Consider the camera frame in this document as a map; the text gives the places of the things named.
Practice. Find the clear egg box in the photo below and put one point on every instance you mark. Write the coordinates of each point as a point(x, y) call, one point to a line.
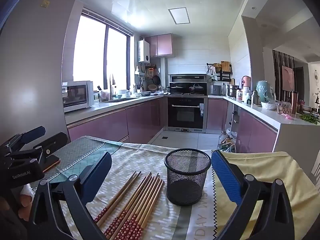
point(284, 108)

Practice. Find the long pink base cabinets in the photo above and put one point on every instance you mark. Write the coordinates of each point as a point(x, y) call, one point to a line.
point(112, 125)

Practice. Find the steel mixing bowl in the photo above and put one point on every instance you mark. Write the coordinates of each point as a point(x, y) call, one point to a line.
point(145, 93)

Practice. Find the steel stockpot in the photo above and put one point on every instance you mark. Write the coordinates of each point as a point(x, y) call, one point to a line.
point(233, 91)

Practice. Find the white water heater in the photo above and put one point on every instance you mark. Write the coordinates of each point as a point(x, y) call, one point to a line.
point(144, 51)

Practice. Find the yellow fridge sticker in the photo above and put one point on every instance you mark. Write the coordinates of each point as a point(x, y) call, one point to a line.
point(45, 3)

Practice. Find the pink island base cabinets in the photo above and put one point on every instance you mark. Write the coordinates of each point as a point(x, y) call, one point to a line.
point(255, 135)

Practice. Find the kitchen window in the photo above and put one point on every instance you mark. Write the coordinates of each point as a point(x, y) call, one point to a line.
point(100, 52)

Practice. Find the grey refrigerator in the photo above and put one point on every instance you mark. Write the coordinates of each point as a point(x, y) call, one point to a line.
point(30, 67)

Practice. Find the ceiling light panel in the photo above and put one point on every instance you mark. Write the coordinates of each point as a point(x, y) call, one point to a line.
point(179, 16)

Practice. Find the pink wall picture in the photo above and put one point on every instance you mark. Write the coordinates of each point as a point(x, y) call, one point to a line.
point(288, 78)

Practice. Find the black wall rack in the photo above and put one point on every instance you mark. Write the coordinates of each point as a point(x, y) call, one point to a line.
point(223, 76)

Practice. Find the steel sink faucet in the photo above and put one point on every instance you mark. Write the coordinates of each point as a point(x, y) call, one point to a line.
point(111, 87)

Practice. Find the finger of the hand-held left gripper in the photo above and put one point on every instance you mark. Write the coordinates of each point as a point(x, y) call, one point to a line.
point(33, 133)
point(53, 145)

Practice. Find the white microwave oven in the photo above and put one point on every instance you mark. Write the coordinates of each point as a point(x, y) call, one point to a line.
point(76, 96)

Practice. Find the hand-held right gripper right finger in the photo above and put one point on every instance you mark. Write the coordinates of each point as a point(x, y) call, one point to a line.
point(226, 177)

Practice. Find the hanging black frying pan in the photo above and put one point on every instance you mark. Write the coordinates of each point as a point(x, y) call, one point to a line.
point(156, 80)

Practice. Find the round wall clock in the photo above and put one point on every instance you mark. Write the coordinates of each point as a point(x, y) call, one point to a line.
point(318, 74)

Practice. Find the narrow pink base cabinet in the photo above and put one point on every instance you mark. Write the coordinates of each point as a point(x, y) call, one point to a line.
point(217, 113)

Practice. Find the wooden cutting board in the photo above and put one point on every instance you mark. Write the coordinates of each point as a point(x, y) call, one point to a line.
point(225, 66)

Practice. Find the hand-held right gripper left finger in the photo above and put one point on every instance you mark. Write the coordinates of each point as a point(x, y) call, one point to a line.
point(100, 175)

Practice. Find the black mesh utensil holder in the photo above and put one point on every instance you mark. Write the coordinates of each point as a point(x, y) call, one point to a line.
point(187, 177)

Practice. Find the green bagged appliance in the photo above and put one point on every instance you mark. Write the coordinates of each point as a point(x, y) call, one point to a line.
point(265, 91)

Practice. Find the pink wall cabinet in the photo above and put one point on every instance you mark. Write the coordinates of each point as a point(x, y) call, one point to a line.
point(160, 45)

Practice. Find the green leafy vegetables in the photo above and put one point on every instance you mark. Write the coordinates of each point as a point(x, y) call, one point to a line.
point(308, 118)

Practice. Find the patterned green yellow tablecloth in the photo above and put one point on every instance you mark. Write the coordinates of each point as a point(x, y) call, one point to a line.
point(155, 155)

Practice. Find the steel thermos flask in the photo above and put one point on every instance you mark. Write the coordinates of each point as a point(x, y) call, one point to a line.
point(255, 97)

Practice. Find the black built-in oven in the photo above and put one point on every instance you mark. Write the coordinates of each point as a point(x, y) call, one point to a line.
point(186, 112)

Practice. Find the black lidded pot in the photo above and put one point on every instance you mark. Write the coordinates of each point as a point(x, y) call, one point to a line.
point(197, 88)
point(177, 89)

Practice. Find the steel range hood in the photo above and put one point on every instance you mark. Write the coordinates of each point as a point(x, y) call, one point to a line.
point(187, 78)

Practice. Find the plastic oil bottles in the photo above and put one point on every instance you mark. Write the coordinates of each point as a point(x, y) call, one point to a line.
point(226, 142)

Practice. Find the pink kettle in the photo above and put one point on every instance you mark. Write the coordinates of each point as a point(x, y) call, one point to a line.
point(246, 82)

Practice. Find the brown tumbler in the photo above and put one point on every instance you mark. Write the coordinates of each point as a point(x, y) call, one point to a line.
point(294, 102)

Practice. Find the person's left hand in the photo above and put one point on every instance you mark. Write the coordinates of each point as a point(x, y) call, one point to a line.
point(26, 196)

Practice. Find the bunch of wooden chopsticks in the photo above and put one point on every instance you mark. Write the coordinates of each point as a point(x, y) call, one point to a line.
point(135, 202)

